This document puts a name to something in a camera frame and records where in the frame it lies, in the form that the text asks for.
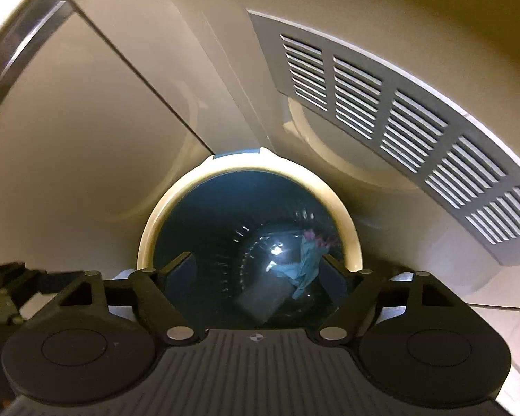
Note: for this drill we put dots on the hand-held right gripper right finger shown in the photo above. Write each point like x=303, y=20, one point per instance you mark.
x=336, y=290

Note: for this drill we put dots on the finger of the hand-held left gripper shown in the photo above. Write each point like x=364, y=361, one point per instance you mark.
x=60, y=274

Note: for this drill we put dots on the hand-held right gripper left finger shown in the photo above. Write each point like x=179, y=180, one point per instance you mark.
x=184, y=286

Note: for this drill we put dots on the round cream-rimmed trash bin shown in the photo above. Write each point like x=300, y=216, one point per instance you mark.
x=242, y=162

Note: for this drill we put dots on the chrome cabinet edge strip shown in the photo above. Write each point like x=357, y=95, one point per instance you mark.
x=30, y=30

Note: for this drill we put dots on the grey slotted vent grille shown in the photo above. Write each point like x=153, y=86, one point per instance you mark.
x=266, y=43

